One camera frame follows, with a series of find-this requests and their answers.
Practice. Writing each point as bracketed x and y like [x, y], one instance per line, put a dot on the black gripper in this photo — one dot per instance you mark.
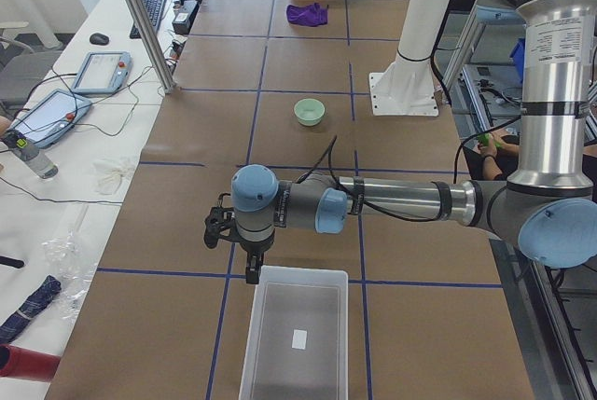
[255, 249]

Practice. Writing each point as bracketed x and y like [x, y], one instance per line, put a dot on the crumpled clear plastic wrap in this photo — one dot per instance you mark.
[72, 264]

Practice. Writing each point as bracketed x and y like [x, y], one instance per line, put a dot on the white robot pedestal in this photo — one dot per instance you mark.
[406, 88]

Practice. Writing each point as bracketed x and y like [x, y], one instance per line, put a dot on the black keyboard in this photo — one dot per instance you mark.
[154, 10]

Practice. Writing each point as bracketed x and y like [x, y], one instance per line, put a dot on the upper teach pendant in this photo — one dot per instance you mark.
[102, 73]

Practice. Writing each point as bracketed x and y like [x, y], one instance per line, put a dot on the red cylinder bottle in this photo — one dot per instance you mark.
[20, 363]

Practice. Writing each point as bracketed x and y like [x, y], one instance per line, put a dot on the lower teach pendant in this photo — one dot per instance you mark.
[52, 118]

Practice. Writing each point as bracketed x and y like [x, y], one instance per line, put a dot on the teach pendant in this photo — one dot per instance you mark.
[102, 73]
[52, 118]

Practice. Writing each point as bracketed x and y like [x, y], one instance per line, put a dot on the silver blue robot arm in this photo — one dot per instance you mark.
[544, 208]

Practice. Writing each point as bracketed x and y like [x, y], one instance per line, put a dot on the black power box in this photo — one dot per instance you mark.
[185, 16]

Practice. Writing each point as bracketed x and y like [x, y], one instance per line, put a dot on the clear water bottle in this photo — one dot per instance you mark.
[32, 156]

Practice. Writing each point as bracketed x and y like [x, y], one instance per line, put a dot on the black computer mouse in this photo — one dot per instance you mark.
[99, 39]

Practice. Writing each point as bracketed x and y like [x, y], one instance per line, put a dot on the aluminium frame post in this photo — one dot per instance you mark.
[151, 44]

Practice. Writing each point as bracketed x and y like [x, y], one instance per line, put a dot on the purple cloth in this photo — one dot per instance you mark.
[312, 15]

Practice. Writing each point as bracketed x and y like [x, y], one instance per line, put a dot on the white label in bin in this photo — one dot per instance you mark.
[299, 339]

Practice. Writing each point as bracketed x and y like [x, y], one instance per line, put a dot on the white crumpled cloth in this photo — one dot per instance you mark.
[110, 173]

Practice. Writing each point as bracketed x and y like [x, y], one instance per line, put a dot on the clear plastic bin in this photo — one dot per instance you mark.
[285, 299]

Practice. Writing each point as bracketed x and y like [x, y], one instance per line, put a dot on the seated person in black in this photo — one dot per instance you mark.
[494, 165]

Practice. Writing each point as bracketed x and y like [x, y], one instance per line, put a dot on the folded blue umbrella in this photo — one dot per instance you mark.
[13, 326]

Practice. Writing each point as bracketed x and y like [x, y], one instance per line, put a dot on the blue storage bin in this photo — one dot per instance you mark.
[517, 55]

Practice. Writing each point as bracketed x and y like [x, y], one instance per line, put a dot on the mint green bowl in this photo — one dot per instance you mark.
[309, 112]

